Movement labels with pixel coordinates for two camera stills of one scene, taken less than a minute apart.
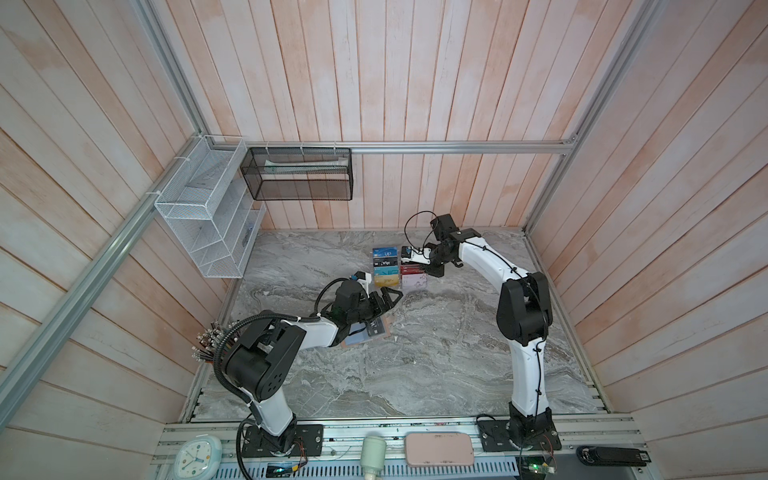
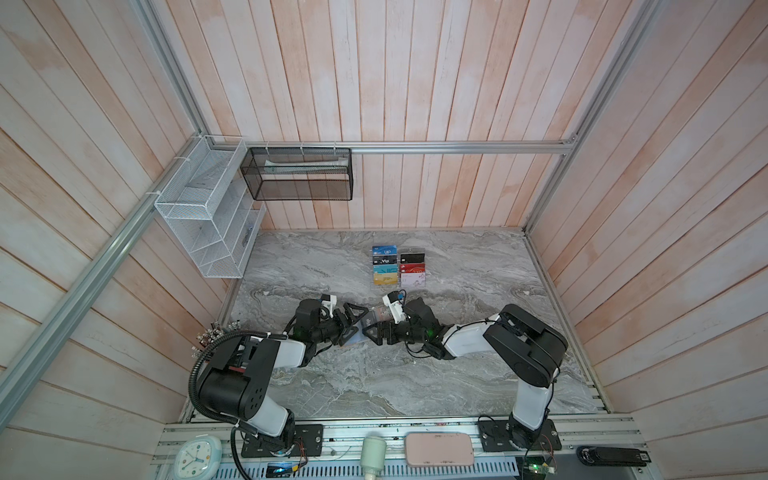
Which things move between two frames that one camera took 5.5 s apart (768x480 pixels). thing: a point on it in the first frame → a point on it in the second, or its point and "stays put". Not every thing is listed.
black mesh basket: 299,173 stays put
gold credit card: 387,280 stays put
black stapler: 592,455 stays put
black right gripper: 434,271 → 381,327
